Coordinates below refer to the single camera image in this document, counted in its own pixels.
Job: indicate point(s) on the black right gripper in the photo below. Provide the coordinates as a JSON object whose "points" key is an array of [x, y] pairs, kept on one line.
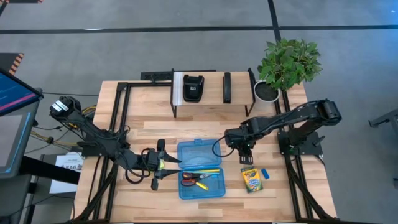
{"points": [[237, 138]]}

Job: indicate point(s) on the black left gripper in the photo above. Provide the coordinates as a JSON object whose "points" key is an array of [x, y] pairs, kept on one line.
{"points": [[152, 161]]}

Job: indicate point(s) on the green and orange pencil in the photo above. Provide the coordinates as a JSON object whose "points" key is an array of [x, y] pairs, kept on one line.
{"points": [[160, 164]]}

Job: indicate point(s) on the yellow green crayon box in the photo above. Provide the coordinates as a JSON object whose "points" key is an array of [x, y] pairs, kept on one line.
{"points": [[252, 180]]}

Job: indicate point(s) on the small blue eraser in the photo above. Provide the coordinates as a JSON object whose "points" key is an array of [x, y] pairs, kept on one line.
{"points": [[265, 173]]}

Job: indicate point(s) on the blue plastic pencil case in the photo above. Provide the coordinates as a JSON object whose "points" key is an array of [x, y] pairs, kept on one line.
{"points": [[199, 152]]}

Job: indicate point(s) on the yellow pencil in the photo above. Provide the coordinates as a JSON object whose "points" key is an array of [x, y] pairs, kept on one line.
{"points": [[206, 170]]}

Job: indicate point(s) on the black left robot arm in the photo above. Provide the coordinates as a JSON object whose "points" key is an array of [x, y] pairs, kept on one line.
{"points": [[93, 133]]}

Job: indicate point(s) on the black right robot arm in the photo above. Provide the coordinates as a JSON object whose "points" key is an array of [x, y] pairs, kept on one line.
{"points": [[295, 116]]}

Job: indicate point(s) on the white plant pot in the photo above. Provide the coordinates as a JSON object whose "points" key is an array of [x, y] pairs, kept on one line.
{"points": [[265, 92]]}

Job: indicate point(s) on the black stapler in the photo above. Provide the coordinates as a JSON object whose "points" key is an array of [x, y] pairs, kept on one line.
{"points": [[227, 87]]}

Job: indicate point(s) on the wooden riser shelf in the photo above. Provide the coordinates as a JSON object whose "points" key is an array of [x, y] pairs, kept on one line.
{"points": [[214, 88]]}

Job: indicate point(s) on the black hole punch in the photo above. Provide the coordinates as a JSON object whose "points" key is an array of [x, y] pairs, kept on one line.
{"points": [[193, 88]]}

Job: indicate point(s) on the black power strip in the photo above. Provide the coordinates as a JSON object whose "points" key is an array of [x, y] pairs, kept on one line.
{"points": [[155, 75]]}

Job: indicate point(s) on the white paper sheet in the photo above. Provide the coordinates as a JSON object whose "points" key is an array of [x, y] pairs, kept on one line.
{"points": [[66, 168]]}

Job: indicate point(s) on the green leafy plant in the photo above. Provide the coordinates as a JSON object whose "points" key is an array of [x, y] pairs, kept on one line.
{"points": [[289, 62]]}

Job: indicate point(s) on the computer monitor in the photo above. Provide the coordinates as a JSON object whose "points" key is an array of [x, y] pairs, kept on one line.
{"points": [[15, 93]]}

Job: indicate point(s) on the black orange striped plate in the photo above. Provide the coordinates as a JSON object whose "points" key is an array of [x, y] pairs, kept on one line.
{"points": [[15, 63]]}

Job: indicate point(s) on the black aluminium table frame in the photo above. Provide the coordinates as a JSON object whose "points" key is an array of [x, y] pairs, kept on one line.
{"points": [[122, 99]]}

